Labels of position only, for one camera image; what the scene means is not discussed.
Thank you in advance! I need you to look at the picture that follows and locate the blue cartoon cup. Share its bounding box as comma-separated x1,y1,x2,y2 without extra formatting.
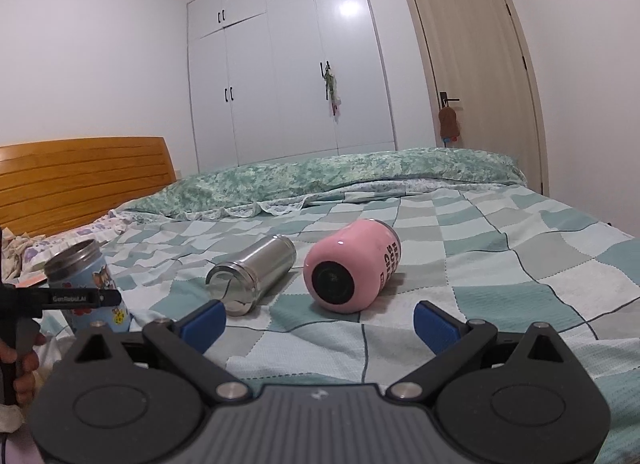
44,239,131,333

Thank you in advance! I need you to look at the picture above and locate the tall stainless steel cup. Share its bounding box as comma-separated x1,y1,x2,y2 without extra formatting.
205,234,297,317

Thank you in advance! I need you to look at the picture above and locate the pink insulated cup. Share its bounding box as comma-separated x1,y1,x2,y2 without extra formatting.
303,219,402,314

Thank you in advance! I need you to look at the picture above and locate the person's left hand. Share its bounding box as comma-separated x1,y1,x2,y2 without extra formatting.
0,340,39,406

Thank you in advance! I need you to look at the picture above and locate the floral ruffled pillow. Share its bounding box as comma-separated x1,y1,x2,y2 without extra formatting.
1,211,130,284

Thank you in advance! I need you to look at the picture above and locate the wooden headboard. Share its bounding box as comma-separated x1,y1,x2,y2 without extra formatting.
1,137,176,235

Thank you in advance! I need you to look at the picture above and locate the checkered green bed sheet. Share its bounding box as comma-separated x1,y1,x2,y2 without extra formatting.
103,185,639,463

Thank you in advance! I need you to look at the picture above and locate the green floral duvet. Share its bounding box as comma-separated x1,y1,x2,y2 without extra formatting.
114,147,527,221

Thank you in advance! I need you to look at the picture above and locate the brown plush toy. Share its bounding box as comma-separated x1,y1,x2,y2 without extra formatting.
438,105,460,145

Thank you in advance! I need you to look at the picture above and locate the light wooden door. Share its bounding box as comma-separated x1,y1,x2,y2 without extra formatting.
407,0,549,194

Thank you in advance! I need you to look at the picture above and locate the green hanging ornament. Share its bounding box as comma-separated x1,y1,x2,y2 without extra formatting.
320,60,342,118

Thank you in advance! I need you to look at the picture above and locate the white wardrobe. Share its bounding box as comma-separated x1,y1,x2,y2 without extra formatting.
188,0,396,172

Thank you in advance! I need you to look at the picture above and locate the black door handle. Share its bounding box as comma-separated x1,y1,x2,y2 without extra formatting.
439,91,459,107

